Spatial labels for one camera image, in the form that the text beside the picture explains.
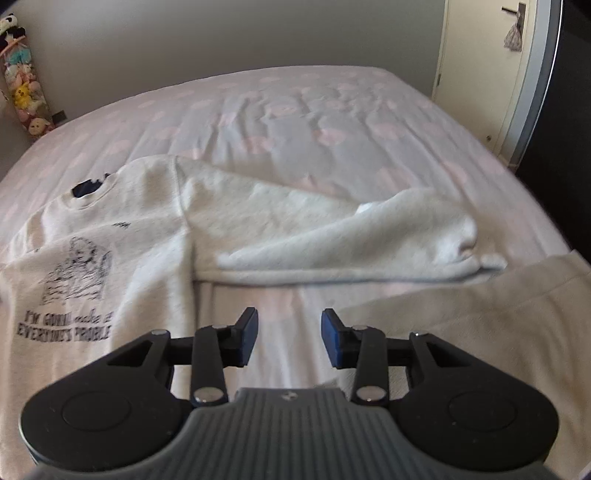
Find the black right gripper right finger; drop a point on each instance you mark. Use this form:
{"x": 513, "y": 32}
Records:
{"x": 362, "y": 349}

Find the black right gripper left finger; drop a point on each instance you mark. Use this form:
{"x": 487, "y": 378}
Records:
{"x": 215, "y": 348}

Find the light grey printed sweatshirt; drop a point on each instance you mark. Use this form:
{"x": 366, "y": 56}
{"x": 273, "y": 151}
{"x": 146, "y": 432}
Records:
{"x": 85, "y": 275}

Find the cream folded garment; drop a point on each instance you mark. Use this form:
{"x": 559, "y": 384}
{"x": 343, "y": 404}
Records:
{"x": 532, "y": 322}

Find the bed with pink-dotted sheet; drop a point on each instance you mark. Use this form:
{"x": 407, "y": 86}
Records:
{"x": 352, "y": 133}

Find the black sliding wardrobe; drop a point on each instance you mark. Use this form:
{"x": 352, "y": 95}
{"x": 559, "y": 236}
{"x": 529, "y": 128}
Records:
{"x": 556, "y": 165}

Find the hanging stuffed toy organizer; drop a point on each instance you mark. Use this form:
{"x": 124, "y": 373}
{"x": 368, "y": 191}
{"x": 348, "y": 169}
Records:
{"x": 21, "y": 79}

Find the cream room door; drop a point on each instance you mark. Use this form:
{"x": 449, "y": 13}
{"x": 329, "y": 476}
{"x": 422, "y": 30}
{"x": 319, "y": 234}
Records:
{"x": 479, "y": 81}

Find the black wall socket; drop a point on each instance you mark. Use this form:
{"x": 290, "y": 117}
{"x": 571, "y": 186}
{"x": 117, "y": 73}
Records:
{"x": 59, "y": 117}

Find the small pouch hanging on handle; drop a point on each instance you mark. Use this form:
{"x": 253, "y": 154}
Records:
{"x": 513, "y": 40}

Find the black door handle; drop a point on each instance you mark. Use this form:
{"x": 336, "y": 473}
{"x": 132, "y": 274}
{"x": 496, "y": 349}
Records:
{"x": 519, "y": 13}

